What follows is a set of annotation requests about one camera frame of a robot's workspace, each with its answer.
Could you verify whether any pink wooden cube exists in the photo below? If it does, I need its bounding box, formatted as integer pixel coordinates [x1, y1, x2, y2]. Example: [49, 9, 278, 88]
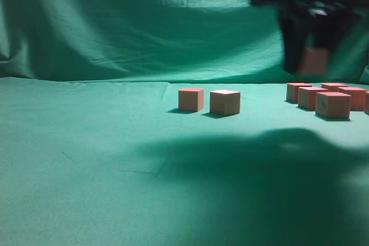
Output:
[298, 86, 329, 110]
[315, 92, 351, 119]
[178, 88, 205, 112]
[297, 48, 330, 76]
[321, 82, 348, 92]
[286, 82, 312, 104]
[209, 89, 241, 116]
[338, 86, 367, 111]
[364, 91, 369, 115]

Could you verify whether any green cloth backdrop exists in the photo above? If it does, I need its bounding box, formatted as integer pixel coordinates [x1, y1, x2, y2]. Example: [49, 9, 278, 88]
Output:
[0, 0, 369, 84]

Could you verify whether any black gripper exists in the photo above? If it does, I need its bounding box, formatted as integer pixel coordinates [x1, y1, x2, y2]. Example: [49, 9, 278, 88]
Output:
[250, 0, 368, 73]

